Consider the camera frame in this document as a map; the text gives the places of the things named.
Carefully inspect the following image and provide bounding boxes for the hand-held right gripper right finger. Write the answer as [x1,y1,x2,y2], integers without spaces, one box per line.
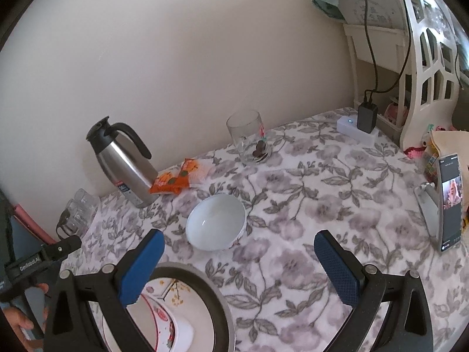
[314,229,434,352]

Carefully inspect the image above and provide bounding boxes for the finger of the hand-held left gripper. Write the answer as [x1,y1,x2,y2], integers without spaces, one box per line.
[38,235,83,276]

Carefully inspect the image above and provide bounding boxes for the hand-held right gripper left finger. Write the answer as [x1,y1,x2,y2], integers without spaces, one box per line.
[44,228,165,352]

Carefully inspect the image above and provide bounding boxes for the black rim plate yellow flowers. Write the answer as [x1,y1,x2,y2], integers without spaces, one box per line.
[145,278,208,307]

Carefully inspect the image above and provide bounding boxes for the strawberry print bowl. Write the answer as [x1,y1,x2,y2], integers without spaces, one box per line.
[103,293,196,352]

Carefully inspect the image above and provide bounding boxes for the stainless steel basin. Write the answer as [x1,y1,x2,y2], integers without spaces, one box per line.
[91,262,235,352]

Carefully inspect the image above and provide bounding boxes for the small white bowl red emblem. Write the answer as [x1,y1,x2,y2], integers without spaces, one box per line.
[185,194,247,252]

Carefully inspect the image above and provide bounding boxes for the person's left hand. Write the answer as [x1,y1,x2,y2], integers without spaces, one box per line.
[0,282,50,352]

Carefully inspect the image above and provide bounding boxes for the pink board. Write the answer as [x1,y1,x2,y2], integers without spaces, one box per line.
[13,205,49,245]

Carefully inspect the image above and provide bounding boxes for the clear glass cup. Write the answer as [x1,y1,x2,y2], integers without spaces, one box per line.
[71,189,100,221]

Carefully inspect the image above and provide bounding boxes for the grey floral tablecloth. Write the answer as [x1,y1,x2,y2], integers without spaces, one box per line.
[66,107,469,352]

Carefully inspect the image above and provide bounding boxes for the orange snack packet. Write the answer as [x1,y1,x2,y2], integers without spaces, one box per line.
[178,158,214,189]
[149,167,184,195]

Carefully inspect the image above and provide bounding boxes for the stainless steel thermos jug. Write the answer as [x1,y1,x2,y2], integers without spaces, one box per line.
[86,116,159,209]

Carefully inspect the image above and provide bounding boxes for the grey phone stand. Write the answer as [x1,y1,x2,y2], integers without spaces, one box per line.
[414,182,444,241]

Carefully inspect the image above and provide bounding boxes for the smartphone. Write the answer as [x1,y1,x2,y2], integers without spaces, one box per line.
[438,153,464,253]

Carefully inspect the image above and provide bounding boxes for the white power strip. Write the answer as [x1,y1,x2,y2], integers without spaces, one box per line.
[337,115,378,147]

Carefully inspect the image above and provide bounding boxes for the black charger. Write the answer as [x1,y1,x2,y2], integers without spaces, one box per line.
[357,90,378,134]

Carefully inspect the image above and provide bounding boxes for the clear glass mug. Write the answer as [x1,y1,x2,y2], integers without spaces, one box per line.
[226,109,272,165]

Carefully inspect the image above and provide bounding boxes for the white shelf unit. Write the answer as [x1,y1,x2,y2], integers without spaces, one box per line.
[344,0,469,155]

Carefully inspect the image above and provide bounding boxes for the glass teapot black handle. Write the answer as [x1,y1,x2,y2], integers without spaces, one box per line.
[56,205,87,237]

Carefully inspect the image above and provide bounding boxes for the black cable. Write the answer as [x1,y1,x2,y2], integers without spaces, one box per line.
[363,0,411,105]

